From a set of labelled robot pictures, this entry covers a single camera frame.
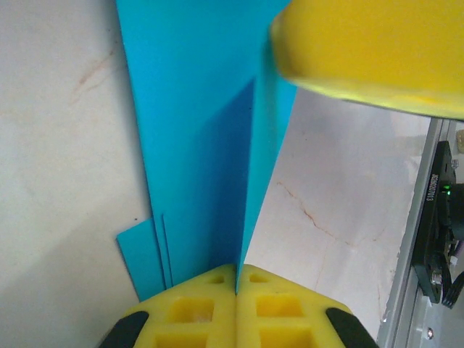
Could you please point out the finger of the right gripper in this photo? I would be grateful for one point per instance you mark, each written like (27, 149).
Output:
(362, 47)

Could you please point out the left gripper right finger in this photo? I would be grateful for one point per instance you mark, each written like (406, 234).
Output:
(282, 311)

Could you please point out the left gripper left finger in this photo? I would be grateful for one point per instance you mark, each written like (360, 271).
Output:
(188, 311)

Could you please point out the teal cloth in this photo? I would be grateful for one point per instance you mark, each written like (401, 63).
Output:
(188, 127)

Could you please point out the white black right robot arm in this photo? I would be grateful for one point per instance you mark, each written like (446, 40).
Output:
(457, 210)

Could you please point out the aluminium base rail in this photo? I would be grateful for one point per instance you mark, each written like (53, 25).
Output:
(402, 297)

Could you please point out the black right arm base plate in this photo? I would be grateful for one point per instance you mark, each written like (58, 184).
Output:
(433, 224)

